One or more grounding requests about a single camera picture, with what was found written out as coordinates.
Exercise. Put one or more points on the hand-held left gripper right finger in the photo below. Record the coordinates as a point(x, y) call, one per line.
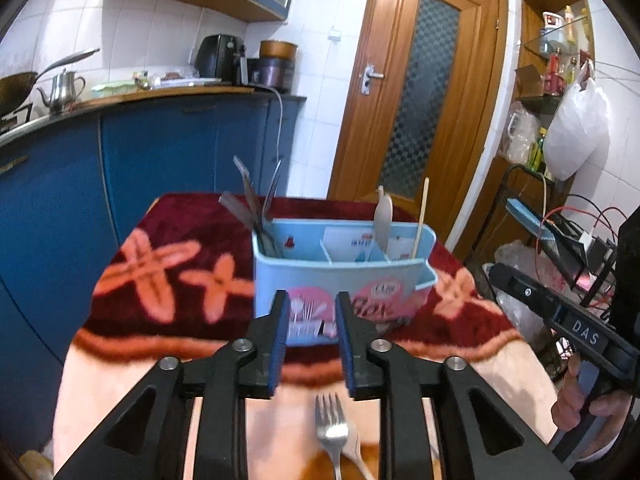
point(346, 355)

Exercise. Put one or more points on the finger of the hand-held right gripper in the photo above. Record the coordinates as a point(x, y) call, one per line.
point(520, 287)

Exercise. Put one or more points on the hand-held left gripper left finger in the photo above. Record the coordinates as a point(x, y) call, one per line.
point(279, 355)

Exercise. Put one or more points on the large steel fork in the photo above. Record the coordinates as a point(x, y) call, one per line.
point(331, 422)

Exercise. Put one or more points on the blue plastic utensil box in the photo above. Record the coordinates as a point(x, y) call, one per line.
point(310, 275)

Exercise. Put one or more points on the wooden chopstick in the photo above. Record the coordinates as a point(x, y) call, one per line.
point(421, 220)

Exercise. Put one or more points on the steel spoon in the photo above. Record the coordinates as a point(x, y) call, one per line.
point(383, 220)

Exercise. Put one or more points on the person's right hand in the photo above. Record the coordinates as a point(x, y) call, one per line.
point(607, 410)

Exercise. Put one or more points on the clear plastic bag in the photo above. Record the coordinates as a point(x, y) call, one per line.
point(517, 280)

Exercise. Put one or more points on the blue dotted flat item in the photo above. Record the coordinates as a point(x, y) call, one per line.
point(532, 225)

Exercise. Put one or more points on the black metal rack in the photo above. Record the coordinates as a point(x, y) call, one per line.
point(510, 185)

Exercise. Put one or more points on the red and pink floral blanket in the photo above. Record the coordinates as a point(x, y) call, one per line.
point(165, 330)

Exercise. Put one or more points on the white plastic bag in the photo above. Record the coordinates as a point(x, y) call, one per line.
point(575, 130)

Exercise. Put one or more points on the cardboard box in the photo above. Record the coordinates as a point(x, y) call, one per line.
point(529, 81)

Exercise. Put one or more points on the red bottle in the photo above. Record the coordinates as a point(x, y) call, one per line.
point(554, 75)

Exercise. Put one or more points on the blue kitchen base cabinets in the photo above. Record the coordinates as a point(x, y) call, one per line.
point(165, 150)

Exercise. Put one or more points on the yellowish round object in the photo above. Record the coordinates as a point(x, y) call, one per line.
point(37, 465)

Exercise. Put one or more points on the dark rice cooker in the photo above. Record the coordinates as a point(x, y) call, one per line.
point(272, 74)

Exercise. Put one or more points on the white plate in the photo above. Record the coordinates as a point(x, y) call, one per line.
point(185, 81)

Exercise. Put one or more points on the black air fryer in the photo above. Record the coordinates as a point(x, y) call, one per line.
point(217, 57)

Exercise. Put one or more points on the brown pot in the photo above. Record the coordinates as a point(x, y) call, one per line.
point(278, 49)

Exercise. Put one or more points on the wooden door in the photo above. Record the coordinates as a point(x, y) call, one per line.
point(370, 20)

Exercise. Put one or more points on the steel kettle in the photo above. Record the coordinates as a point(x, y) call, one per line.
point(62, 92)

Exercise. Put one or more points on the gas stove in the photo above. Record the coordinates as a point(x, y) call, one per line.
point(15, 120)

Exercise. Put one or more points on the black wok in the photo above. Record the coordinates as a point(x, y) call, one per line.
point(17, 90)

